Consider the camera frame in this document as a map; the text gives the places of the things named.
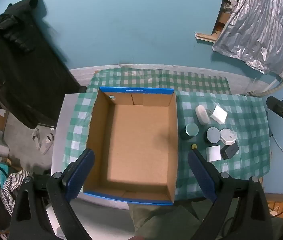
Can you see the green round tin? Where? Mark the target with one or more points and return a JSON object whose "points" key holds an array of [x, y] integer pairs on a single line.
{"points": [[191, 130]]}

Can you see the white pronged charger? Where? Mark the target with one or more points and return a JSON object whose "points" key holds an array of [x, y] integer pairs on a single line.
{"points": [[213, 153]]}

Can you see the black charger block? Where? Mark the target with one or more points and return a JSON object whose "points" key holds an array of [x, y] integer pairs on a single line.
{"points": [[230, 151]]}

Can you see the silver foil sheet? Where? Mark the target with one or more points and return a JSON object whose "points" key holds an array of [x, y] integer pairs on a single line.
{"points": [[256, 30]]}

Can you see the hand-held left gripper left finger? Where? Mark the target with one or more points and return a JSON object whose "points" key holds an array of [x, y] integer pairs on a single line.
{"points": [[81, 172]]}

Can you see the white octagonal device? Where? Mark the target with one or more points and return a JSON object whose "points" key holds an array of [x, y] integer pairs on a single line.
{"points": [[228, 136]]}

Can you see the white oval case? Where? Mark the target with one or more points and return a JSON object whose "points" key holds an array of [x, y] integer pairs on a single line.
{"points": [[202, 115]]}

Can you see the dark cloth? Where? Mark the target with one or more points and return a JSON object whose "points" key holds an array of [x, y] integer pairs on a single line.
{"points": [[19, 67]]}

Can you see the teal box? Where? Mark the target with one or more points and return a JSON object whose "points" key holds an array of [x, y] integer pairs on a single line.
{"points": [[2, 168]]}

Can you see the wooden board piece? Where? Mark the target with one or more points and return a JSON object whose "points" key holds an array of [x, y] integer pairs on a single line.
{"points": [[205, 37]]}

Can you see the black round mini fan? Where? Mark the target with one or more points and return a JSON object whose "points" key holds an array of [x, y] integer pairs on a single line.
{"points": [[212, 134]]}

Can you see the white square charger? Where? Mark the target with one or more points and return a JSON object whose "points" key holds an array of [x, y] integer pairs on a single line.
{"points": [[219, 114]]}

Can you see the striped cloth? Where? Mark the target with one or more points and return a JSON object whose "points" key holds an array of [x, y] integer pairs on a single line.
{"points": [[9, 190]]}

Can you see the blue-edged cardboard box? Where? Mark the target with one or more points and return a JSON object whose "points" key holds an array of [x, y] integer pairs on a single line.
{"points": [[141, 140]]}

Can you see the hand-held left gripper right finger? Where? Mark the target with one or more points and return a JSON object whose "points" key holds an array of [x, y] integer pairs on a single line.
{"points": [[201, 172]]}

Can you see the green white checkered tablecloth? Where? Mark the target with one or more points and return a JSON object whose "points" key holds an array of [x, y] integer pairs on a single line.
{"points": [[246, 120]]}

